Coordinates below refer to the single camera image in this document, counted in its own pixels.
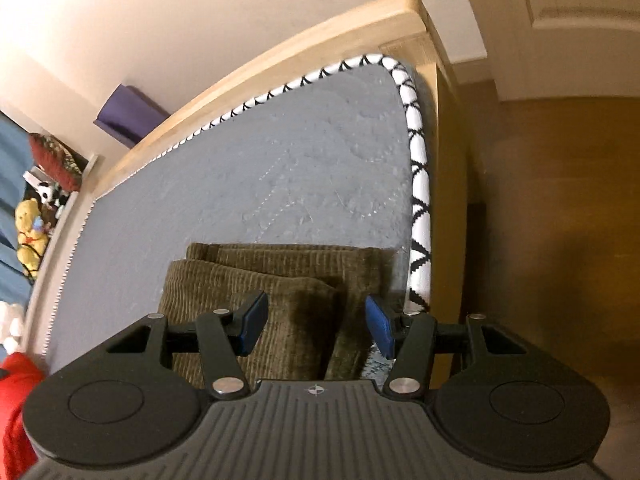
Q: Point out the purple mat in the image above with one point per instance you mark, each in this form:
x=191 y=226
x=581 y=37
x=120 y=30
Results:
x=130 y=115

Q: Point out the wooden bed frame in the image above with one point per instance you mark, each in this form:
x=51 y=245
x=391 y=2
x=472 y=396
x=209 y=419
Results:
x=300 y=45

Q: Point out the grey mattress with patterned edge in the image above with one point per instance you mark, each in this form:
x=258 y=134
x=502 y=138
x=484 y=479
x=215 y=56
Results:
x=300 y=160

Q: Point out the panda plush toy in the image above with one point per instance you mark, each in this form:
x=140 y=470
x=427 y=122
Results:
x=49 y=194

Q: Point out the blue curtain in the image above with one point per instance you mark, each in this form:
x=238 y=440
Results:
x=10 y=175

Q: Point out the red cloth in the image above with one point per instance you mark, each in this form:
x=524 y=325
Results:
x=17 y=400

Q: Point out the red patterned cushion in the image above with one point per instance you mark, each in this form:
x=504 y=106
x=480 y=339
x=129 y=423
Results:
x=55 y=160

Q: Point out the white door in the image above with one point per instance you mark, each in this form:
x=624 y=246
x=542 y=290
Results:
x=575 y=25

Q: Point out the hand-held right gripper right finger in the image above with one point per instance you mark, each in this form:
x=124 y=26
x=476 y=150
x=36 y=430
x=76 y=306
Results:
x=380 y=325

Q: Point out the yellow plush toy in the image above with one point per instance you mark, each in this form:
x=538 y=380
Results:
x=31 y=230

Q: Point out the white plush toy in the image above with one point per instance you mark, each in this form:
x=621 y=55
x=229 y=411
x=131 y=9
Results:
x=10 y=327

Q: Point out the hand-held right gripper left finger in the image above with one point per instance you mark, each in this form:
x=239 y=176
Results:
x=252 y=322

